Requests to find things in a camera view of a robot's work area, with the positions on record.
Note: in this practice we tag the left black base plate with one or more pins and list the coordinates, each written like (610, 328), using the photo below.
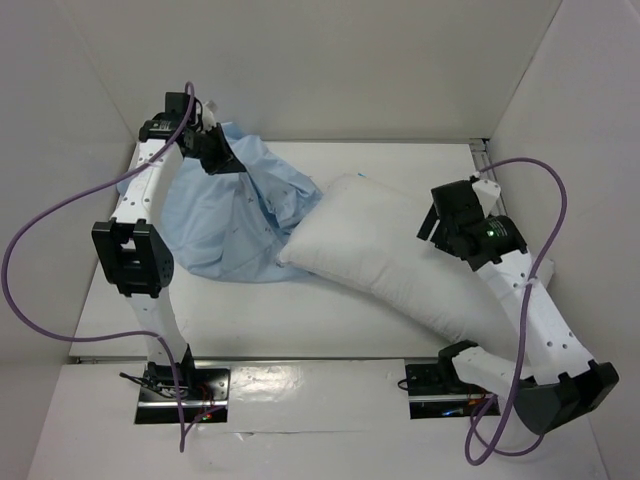
(205, 399)

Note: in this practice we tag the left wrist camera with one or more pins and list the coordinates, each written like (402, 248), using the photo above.
(207, 112)

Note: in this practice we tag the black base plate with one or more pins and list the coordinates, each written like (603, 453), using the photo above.
(431, 395)
(205, 399)

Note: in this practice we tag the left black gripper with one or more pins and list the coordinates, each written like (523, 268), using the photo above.
(224, 161)

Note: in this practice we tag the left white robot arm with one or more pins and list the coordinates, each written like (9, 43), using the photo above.
(134, 257)

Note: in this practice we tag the white pillow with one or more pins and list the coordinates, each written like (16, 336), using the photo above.
(363, 235)

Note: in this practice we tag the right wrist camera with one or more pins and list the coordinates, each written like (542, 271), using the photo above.
(487, 191)

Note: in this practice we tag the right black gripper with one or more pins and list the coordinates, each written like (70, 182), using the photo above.
(445, 220)

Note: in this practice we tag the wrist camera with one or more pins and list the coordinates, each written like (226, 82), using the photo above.
(207, 112)
(487, 191)

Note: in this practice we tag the aluminium rail frame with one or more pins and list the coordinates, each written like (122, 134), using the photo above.
(481, 159)

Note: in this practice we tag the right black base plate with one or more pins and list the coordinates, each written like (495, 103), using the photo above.
(431, 395)

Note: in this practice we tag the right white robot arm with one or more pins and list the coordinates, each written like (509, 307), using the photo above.
(562, 380)

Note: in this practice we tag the light blue pillowcase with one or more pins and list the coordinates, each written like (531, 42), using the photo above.
(231, 227)

